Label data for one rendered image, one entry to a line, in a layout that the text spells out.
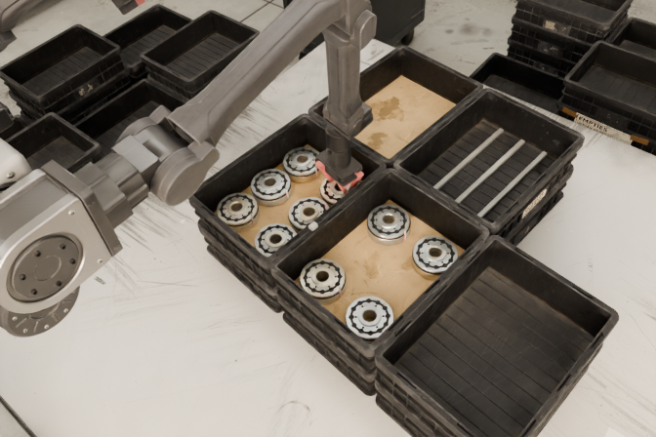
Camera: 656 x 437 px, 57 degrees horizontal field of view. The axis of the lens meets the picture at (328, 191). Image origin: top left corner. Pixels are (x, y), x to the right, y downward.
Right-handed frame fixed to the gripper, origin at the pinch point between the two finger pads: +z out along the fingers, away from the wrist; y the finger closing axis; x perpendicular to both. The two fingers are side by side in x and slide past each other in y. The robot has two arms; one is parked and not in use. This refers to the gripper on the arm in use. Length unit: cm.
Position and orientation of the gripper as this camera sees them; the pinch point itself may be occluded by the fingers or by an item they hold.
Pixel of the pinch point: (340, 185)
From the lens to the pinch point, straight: 152.5
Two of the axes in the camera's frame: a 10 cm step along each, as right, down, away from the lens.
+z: 0.4, 6.6, 7.5
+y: -6.3, -5.7, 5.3
